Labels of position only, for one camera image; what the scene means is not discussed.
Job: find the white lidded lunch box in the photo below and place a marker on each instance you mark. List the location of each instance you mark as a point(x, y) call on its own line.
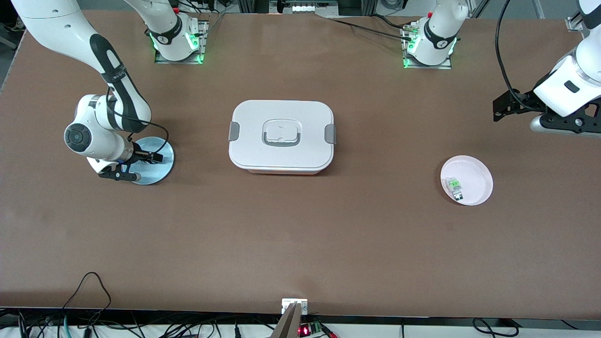
point(281, 136)

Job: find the pink plate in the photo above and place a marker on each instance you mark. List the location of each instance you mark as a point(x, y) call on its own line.
point(474, 176)

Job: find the small white bracket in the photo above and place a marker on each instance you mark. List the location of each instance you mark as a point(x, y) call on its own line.
point(287, 303)

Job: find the white light strip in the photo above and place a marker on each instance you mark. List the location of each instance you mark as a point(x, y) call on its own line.
point(312, 7)

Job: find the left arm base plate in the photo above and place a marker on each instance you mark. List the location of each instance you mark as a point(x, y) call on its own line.
point(448, 63)

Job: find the light blue plate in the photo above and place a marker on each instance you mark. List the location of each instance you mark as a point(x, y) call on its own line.
point(157, 171)

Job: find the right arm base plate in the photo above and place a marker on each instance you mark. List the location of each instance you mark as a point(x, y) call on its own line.
point(203, 44)

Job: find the aluminium camera mount bar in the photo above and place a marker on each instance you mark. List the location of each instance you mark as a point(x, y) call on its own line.
point(287, 324)

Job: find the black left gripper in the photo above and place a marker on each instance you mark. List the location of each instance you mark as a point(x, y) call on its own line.
point(525, 102)

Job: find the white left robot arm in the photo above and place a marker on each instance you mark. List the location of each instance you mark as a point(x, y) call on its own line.
point(575, 77)

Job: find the red LED circuit board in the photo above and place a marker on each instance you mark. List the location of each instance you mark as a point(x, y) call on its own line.
point(310, 328)

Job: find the aluminium frame corner profile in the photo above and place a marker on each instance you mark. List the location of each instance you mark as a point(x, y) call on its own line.
point(575, 23)

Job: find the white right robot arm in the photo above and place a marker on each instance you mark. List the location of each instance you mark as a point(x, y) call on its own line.
point(98, 61)

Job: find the green push-button switch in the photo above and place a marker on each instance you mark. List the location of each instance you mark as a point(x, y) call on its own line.
point(455, 187)

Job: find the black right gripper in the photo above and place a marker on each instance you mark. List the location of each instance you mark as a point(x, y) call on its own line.
point(139, 153)

